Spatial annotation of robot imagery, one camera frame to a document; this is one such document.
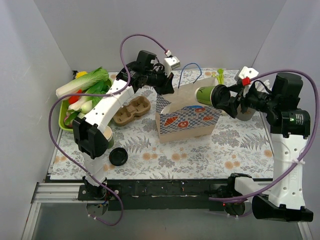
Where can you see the straw holder with straws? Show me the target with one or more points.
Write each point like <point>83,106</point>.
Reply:
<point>246,116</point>

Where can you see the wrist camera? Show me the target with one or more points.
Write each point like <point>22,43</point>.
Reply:
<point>245,74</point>
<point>171,63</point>

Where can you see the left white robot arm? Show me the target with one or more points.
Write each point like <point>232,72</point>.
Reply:
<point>89,131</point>

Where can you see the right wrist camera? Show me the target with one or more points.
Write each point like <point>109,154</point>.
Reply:
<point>245,74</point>

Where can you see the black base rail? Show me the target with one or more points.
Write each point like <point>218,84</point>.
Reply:
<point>156,194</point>

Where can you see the green vegetable basket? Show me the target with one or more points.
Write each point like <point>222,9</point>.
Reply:
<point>84,105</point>

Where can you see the stacked green paper cups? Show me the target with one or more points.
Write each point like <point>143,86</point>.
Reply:
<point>108,134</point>

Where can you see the black cup lid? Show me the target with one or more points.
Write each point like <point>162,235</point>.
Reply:
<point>216,93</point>
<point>118,156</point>

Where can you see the green paper coffee cup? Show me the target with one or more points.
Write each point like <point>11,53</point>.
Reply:
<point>203,95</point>

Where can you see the celery stalk toy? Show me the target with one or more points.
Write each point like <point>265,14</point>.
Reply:
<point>219,75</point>

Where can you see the black cup lid on mat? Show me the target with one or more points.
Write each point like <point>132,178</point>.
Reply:
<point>118,156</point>

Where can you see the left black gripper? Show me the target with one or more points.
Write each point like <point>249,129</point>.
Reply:
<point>161,81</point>

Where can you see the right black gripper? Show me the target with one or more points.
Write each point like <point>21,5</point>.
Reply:
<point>236,100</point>

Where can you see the cardboard cup carrier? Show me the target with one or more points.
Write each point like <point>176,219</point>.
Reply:
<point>136,108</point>

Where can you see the red pepper toy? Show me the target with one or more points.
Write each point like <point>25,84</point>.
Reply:
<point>73,99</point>

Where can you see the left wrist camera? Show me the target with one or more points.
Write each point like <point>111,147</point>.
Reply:
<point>171,63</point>

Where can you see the long white cabbage toy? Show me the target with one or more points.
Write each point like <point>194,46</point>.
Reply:
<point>84,82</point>

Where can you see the yellow pepper toy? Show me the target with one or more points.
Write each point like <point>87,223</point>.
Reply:
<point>80,74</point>

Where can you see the checkered paper takeout bag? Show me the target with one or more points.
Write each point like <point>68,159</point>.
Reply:
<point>179,116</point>

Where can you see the floral table mat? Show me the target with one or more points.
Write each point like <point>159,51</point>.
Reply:
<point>233,147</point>

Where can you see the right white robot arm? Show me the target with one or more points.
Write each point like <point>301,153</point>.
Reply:
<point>292,133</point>

